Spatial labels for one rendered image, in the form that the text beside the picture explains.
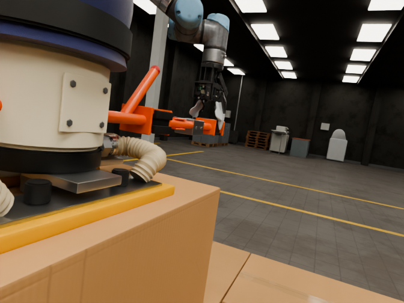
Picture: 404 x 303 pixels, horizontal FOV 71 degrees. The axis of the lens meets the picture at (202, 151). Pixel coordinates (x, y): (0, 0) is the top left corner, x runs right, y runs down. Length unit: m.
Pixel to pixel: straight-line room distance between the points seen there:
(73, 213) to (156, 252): 0.15
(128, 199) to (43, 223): 0.13
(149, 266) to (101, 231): 0.11
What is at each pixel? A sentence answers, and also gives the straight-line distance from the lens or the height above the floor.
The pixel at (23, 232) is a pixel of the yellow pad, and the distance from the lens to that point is 0.33.
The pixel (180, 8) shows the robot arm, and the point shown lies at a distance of 0.81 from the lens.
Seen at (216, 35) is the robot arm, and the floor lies 1.36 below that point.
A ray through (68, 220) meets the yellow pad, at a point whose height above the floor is 0.96.
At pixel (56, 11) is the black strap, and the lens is 0.39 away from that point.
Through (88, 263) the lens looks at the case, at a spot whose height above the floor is 0.93.
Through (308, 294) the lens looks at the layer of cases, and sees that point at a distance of 1.15.
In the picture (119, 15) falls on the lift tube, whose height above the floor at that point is 1.22.
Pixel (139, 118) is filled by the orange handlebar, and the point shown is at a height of 1.08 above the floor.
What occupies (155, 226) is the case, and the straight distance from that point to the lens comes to 0.42.
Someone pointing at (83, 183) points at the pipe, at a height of 0.99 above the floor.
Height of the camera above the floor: 1.09
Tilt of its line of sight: 6 degrees down
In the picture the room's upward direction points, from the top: 8 degrees clockwise
